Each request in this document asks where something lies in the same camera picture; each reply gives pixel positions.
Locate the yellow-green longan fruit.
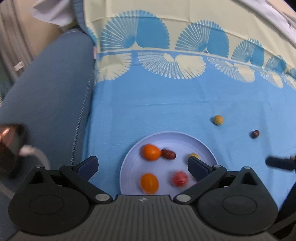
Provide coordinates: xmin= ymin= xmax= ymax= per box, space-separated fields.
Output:
xmin=189 ymin=153 xmax=200 ymax=160

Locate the red cherry tomato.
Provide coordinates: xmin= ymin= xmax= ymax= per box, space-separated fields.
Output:
xmin=171 ymin=171 xmax=189 ymax=187

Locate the dark red jujube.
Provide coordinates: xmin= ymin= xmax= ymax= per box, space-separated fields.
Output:
xmin=161 ymin=149 xmax=176 ymax=160

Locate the dark purple jujube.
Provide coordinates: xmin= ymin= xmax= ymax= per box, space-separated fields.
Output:
xmin=251 ymin=130 xmax=260 ymax=139

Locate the green-brown longan fruit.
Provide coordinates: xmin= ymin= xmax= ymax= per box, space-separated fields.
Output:
xmin=213 ymin=115 xmax=224 ymax=126

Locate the orange tangerine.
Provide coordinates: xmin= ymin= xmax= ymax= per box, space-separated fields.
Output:
xmin=139 ymin=173 xmax=159 ymax=194
xmin=141 ymin=144 xmax=162 ymax=161

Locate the black smartphone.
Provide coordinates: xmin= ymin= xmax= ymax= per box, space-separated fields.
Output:
xmin=0 ymin=124 xmax=26 ymax=178

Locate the blue fan-pattern cloth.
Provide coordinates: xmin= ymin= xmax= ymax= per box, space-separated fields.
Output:
xmin=78 ymin=1 xmax=295 ymax=206

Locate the grey curtain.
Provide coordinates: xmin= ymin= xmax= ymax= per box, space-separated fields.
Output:
xmin=1 ymin=1 xmax=34 ymax=81

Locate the white charging cable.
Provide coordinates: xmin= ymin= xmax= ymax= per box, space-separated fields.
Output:
xmin=18 ymin=144 xmax=52 ymax=171

